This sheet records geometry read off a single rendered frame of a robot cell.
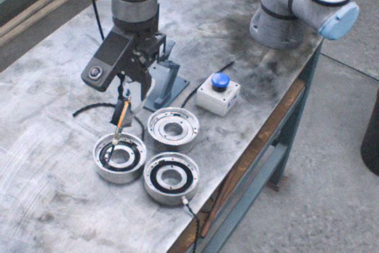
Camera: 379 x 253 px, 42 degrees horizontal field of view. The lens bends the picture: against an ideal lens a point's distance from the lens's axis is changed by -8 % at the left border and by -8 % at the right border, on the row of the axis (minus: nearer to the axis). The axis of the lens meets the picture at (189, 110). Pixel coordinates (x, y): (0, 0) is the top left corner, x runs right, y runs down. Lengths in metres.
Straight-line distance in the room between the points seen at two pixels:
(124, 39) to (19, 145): 0.38
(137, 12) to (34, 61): 0.54
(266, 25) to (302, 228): 0.91
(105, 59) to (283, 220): 1.29
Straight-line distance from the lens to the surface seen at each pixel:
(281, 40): 1.37
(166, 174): 1.03
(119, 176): 1.00
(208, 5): 1.51
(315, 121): 2.39
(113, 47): 0.86
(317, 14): 1.23
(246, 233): 1.95
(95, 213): 0.99
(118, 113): 0.97
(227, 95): 1.15
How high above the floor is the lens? 1.62
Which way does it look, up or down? 45 degrees down
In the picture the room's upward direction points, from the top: 6 degrees clockwise
